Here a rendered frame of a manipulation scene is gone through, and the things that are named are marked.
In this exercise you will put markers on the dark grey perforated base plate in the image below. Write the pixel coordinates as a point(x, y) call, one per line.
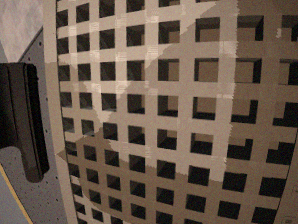
point(42, 201)

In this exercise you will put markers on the beige plate with grid of square wells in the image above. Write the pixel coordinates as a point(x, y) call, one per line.
point(211, 73)

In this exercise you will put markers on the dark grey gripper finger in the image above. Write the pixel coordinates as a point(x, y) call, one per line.
point(20, 117)

